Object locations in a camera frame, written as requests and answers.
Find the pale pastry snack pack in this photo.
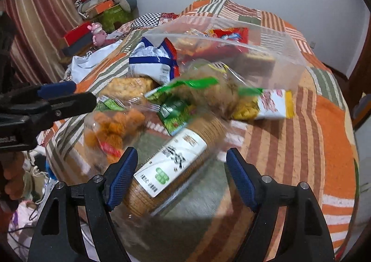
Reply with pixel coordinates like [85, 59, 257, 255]
[99, 77, 158, 100]

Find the round cracker roll pack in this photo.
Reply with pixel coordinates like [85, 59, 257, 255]
[123, 115, 226, 217]

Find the yellow white chip bag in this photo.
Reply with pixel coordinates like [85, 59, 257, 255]
[231, 87, 294, 121]

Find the clear plastic storage bin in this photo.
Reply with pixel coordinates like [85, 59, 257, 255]
[143, 16, 306, 92]

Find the red snack bag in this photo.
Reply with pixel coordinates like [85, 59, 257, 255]
[176, 27, 250, 60]

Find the left hand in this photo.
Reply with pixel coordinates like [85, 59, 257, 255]
[1, 151, 25, 201]

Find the white plastic bag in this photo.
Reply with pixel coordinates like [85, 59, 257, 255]
[70, 40, 123, 84]

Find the orange fried snack bag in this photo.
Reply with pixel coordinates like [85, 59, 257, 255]
[84, 108, 146, 166]

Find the red black box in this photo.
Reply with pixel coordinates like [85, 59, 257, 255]
[59, 21, 93, 56]

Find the pink plush doll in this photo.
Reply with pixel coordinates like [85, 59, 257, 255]
[87, 23, 107, 47]

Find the green patterned box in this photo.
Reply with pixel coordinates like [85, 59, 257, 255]
[96, 4, 134, 33]

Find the blue white snack bag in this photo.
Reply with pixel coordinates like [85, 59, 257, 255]
[128, 37, 180, 85]

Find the green label pastry bag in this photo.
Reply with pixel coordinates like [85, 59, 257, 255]
[145, 59, 263, 136]

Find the patchwork striped bedspread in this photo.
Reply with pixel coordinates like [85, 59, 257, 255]
[43, 0, 360, 262]

